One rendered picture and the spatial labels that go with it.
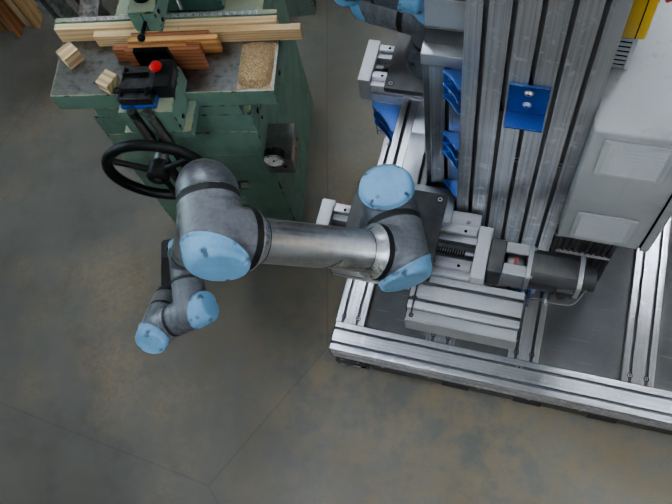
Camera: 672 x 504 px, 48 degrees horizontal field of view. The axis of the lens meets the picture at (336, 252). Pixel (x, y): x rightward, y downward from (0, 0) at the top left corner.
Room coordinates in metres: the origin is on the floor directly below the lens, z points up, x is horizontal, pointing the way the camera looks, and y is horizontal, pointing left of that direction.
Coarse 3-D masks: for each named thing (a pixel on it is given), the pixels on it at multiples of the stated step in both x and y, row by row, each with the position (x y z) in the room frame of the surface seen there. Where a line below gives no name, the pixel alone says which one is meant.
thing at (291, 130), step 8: (272, 128) 1.24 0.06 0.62; (280, 128) 1.23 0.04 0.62; (288, 128) 1.22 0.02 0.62; (296, 128) 1.23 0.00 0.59; (272, 136) 1.21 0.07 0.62; (280, 136) 1.20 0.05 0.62; (288, 136) 1.20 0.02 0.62; (296, 136) 1.21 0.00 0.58; (272, 144) 1.19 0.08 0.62; (280, 144) 1.18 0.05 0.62; (288, 144) 1.17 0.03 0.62; (296, 144) 1.19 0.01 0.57; (288, 152) 1.15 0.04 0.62; (296, 152) 1.17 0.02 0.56; (288, 160) 1.12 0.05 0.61; (296, 160) 1.15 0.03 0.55; (272, 168) 1.14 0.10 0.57; (280, 168) 1.14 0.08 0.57; (288, 168) 1.13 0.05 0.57; (296, 168) 1.13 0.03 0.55
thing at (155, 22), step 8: (152, 0) 1.39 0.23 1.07; (160, 0) 1.41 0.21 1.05; (168, 0) 1.44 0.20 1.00; (128, 8) 1.39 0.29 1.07; (136, 8) 1.38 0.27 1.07; (144, 8) 1.37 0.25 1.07; (152, 8) 1.37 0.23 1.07; (160, 8) 1.39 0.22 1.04; (136, 16) 1.37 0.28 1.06; (144, 16) 1.36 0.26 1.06; (152, 16) 1.36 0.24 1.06; (160, 16) 1.37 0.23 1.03; (136, 24) 1.37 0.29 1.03; (152, 24) 1.36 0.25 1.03; (160, 24) 1.36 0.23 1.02
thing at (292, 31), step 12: (264, 24) 1.33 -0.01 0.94; (276, 24) 1.31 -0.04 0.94; (288, 24) 1.30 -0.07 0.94; (300, 24) 1.29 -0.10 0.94; (96, 36) 1.47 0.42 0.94; (108, 36) 1.45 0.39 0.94; (120, 36) 1.44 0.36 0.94; (228, 36) 1.34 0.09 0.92; (240, 36) 1.33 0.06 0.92; (252, 36) 1.32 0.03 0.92; (264, 36) 1.31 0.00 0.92; (276, 36) 1.30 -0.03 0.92; (288, 36) 1.29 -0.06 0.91; (300, 36) 1.28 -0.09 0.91
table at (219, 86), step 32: (64, 64) 1.45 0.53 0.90; (96, 64) 1.41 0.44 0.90; (128, 64) 1.38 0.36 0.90; (224, 64) 1.28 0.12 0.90; (64, 96) 1.35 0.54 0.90; (96, 96) 1.32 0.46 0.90; (192, 96) 1.23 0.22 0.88; (224, 96) 1.20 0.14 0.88; (256, 96) 1.17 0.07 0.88; (128, 128) 1.21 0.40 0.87; (192, 128) 1.15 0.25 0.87
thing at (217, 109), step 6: (96, 108) 1.33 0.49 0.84; (102, 108) 1.32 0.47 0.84; (108, 108) 1.31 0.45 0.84; (114, 108) 1.31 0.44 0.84; (204, 108) 1.22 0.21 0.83; (210, 108) 1.22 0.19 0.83; (216, 108) 1.21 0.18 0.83; (222, 108) 1.21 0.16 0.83; (228, 108) 1.20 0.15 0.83; (234, 108) 1.19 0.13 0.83; (240, 108) 1.19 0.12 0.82; (102, 114) 1.32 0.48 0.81; (108, 114) 1.32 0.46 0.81; (114, 114) 1.31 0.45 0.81; (198, 114) 1.23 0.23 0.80; (204, 114) 1.23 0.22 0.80
